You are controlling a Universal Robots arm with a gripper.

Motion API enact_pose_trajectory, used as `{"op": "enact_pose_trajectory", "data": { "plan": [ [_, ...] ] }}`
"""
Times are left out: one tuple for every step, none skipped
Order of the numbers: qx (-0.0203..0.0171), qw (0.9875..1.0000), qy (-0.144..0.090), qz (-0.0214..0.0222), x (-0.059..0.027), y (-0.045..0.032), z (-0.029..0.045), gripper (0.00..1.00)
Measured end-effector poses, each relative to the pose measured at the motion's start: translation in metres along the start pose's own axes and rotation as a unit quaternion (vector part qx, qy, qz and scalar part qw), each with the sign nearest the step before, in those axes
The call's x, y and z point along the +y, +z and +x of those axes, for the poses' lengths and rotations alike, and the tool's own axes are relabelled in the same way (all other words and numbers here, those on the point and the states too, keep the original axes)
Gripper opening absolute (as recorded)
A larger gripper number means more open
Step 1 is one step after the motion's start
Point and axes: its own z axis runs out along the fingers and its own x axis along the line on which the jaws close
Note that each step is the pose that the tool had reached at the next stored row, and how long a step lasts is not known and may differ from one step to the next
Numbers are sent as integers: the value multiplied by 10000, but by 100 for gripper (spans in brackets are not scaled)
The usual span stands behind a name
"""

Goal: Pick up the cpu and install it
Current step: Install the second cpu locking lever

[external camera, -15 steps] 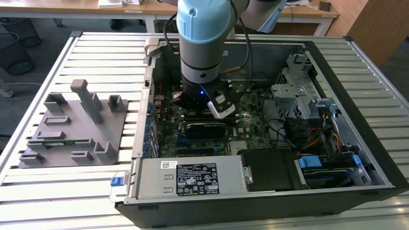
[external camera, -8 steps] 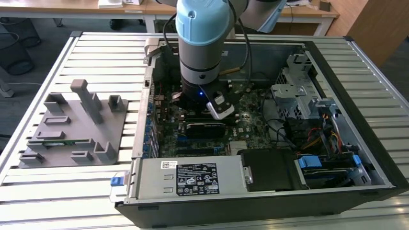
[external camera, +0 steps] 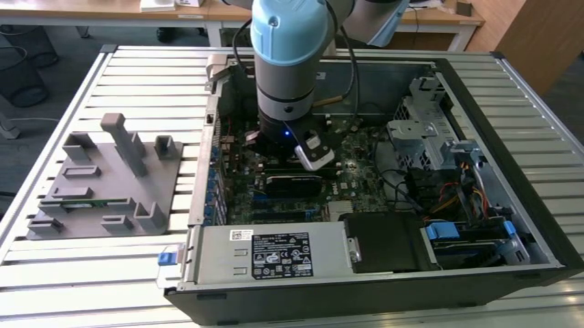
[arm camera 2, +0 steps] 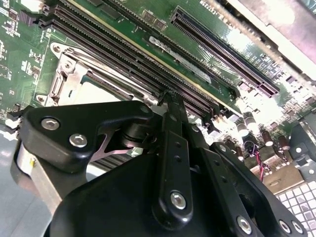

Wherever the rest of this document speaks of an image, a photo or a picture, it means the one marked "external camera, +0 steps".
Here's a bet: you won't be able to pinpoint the black graphics card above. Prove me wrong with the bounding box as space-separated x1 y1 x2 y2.
264 174 324 200

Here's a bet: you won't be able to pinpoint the black expansion slot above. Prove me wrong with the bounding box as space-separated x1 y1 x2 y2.
252 211 308 222

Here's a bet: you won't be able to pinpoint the green motherboard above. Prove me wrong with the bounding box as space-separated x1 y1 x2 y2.
218 115 392 227

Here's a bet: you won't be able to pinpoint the silver chipset heatsink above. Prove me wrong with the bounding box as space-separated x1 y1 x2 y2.
326 200 356 220

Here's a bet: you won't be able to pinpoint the silver drive cage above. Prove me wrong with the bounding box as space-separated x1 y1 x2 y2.
384 75 463 172

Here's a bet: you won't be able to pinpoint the silver power supply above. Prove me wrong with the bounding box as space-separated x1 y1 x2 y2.
181 221 364 285

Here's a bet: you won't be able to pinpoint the grey parts rack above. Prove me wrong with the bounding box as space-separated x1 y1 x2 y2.
24 112 186 242

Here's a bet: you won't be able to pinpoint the black plastic shroud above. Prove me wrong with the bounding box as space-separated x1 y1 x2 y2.
341 210 443 275

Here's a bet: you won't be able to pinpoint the green RAM stick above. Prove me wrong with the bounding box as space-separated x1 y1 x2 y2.
58 199 114 210

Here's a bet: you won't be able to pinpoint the blue disk carrier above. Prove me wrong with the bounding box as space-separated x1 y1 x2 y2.
500 219 519 241
423 221 461 244

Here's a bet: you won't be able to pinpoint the black open PC case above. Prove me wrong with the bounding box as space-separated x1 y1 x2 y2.
157 51 584 327

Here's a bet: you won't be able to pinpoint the wooden desk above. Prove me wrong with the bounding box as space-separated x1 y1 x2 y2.
0 0 485 52

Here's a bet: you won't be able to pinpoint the black mesh bin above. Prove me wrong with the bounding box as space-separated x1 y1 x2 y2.
0 46 50 109
0 25 60 69

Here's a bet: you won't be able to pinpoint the grey stand foot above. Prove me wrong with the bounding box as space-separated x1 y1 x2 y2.
0 109 22 140

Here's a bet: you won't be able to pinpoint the wooden cabinet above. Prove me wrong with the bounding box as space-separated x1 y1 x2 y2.
465 0 584 96

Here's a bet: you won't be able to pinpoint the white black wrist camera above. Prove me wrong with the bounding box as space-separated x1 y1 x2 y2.
294 131 338 172

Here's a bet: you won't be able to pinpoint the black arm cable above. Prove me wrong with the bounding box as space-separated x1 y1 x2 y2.
318 0 364 119

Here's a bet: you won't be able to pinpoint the yellow red power wires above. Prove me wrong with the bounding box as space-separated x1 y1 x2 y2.
424 182 489 219

